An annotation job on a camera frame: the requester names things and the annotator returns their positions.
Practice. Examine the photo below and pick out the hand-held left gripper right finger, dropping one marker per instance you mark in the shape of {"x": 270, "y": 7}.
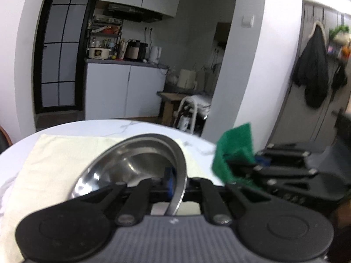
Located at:
{"x": 193, "y": 186}

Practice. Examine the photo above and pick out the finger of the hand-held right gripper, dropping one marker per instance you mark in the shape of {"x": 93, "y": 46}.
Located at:
{"x": 285, "y": 151}
{"x": 263, "y": 175}

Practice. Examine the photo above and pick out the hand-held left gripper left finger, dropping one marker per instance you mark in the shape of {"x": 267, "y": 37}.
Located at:
{"x": 167, "y": 182}

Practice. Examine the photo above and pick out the stainless steel bowl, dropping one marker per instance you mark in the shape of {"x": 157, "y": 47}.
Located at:
{"x": 131, "y": 164}

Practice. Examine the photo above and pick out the green scouring pad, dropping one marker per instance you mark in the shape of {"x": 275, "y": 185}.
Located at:
{"x": 235, "y": 145}

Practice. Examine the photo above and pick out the wooden side table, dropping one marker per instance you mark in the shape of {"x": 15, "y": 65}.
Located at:
{"x": 168, "y": 104}

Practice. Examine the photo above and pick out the black hanging jacket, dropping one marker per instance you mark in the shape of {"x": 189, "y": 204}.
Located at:
{"x": 312, "y": 71}

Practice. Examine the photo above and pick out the black hanging bag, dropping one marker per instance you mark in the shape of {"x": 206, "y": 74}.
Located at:
{"x": 339, "y": 78}

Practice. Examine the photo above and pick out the cream countertop appliance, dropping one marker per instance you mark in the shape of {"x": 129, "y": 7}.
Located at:
{"x": 186, "y": 79}

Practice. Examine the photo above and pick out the white kitchen base cabinet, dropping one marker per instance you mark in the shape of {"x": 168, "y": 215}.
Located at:
{"x": 115, "y": 90}

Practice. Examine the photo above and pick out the cream cloth mat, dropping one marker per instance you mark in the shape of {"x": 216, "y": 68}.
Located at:
{"x": 41, "y": 175}

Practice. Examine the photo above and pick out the white electric kettle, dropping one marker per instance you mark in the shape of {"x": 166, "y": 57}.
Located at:
{"x": 155, "y": 54}

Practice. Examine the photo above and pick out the green and white hanging bag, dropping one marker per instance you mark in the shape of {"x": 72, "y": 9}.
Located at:
{"x": 341, "y": 34}

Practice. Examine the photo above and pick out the black coffee maker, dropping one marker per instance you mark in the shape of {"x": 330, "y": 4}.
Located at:
{"x": 134, "y": 50}

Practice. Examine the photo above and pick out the white rice cooker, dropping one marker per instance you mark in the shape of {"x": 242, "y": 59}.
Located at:
{"x": 98, "y": 53}

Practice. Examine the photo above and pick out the black framed glass door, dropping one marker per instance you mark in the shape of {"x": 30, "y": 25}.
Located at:
{"x": 63, "y": 60}

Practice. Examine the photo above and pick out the black kitchen rack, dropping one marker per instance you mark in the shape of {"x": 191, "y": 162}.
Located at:
{"x": 105, "y": 33}

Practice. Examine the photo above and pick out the dark chair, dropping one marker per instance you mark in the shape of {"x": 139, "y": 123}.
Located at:
{"x": 5, "y": 139}

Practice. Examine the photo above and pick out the black range hood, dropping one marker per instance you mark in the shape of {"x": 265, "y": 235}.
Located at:
{"x": 131, "y": 12}

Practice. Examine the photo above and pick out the white tube frame stool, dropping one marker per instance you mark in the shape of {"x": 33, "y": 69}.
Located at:
{"x": 192, "y": 109}

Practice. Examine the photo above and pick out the brown wall cabinet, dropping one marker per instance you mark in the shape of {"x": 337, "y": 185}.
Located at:
{"x": 222, "y": 34}

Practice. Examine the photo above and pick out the white light switch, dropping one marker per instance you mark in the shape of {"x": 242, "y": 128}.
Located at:
{"x": 247, "y": 21}

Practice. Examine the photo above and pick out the wall power socket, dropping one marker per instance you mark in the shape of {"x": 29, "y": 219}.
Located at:
{"x": 148, "y": 29}

